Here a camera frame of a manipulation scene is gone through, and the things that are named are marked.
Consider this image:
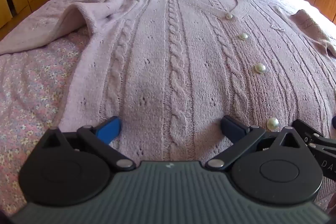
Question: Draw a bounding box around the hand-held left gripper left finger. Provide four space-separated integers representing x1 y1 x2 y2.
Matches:
37 116 136 171

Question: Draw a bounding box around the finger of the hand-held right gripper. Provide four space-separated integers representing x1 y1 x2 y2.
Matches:
293 119 336 152

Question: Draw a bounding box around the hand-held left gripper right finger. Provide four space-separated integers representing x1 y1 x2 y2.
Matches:
205 115 302 170

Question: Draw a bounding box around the pink cable-knit cardigan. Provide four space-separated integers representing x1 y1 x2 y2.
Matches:
59 0 336 203

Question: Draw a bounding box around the pink floral bed sheet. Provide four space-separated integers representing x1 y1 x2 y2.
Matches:
0 30 90 216

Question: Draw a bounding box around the pink textured blanket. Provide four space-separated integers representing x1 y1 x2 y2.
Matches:
0 0 336 62

